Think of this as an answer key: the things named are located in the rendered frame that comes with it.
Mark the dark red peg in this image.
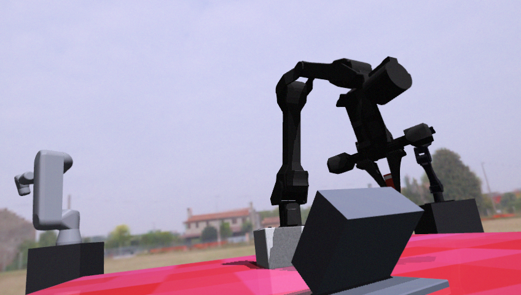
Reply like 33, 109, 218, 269
383, 173, 396, 190

